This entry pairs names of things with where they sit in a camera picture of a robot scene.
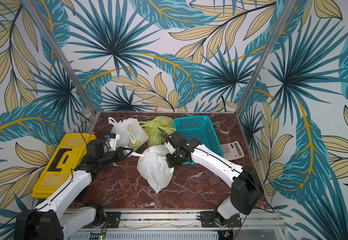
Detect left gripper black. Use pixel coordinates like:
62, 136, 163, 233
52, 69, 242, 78
97, 146, 133, 166

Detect white lemon print bag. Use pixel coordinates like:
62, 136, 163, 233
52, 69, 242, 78
108, 117, 149, 152

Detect green avocado print plastic bag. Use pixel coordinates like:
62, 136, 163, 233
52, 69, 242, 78
139, 116, 176, 147

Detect white lemon print plastic bags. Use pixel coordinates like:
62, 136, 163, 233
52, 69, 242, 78
131, 145, 174, 194

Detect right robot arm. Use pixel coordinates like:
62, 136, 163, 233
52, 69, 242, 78
165, 132, 264, 227

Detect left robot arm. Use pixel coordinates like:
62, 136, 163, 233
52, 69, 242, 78
14, 140, 134, 240

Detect teal plastic basket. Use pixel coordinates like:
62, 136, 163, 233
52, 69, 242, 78
173, 115, 224, 158

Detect white calculator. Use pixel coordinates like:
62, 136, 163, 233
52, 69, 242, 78
221, 141, 245, 161

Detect yellow plastic toolbox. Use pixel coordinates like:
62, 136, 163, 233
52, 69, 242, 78
32, 133, 97, 200

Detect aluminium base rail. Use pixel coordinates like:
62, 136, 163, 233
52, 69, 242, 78
62, 208, 291, 240

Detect left metal corner post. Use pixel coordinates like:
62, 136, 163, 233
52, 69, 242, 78
23, 0, 97, 114

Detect metal corner post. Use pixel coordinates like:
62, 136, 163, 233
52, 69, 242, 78
235, 0, 296, 117
23, 0, 97, 114

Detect right metal corner post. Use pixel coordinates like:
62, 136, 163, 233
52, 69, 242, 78
235, 0, 296, 117

